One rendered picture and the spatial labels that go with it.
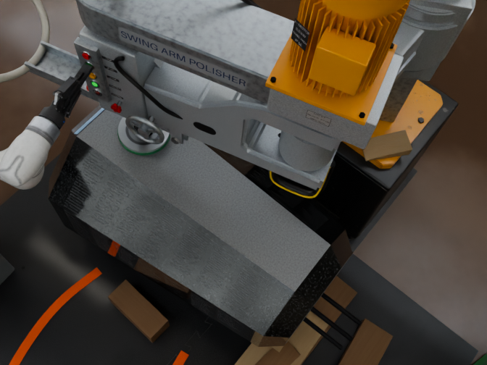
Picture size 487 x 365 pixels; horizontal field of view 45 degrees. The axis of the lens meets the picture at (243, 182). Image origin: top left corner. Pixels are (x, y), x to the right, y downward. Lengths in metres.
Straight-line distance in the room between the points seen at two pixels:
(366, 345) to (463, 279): 0.70
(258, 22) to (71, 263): 1.89
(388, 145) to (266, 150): 0.77
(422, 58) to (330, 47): 0.93
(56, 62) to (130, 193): 0.59
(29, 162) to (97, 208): 0.82
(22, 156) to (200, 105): 0.56
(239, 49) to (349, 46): 0.40
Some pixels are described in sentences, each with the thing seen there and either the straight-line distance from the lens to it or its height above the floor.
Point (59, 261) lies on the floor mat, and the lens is 3.20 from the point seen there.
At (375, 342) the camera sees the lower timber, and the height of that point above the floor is 0.09.
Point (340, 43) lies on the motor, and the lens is 1.34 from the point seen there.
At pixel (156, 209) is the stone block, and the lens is 2.39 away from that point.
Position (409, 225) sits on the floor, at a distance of 3.38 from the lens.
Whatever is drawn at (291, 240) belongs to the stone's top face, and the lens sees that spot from 2.31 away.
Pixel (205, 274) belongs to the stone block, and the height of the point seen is 0.70.
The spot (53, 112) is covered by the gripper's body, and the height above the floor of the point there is 1.46.
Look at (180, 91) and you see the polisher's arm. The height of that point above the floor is 1.39.
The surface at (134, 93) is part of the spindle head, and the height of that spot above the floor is 1.33.
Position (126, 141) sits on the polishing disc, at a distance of 2.42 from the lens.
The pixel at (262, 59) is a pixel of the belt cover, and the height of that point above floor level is 1.69.
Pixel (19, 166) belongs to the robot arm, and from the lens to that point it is 1.78.
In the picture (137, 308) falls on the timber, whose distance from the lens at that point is 2.93.
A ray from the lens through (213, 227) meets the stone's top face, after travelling 2.30.
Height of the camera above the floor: 2.97
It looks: 64 degrees down
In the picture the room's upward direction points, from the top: 8 degrees clockwise
